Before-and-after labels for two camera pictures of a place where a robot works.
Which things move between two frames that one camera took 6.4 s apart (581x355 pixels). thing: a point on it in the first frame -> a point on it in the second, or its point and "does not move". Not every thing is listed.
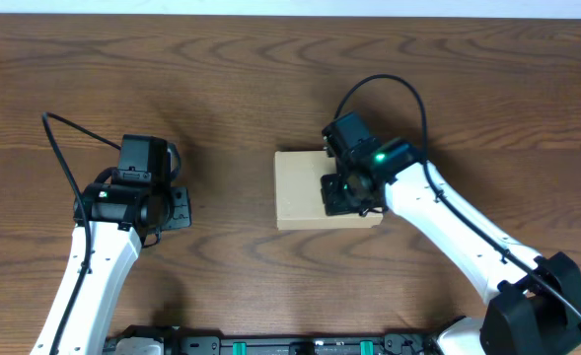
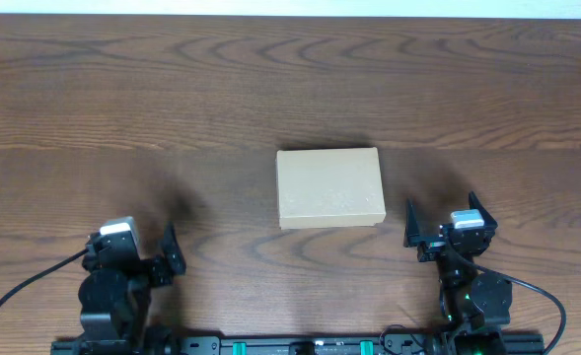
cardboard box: [299, 203] does not move
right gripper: [329, 209] -> [427, 251]
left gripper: [183, 213] -> [157, 266]
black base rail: [393, 344] does not move
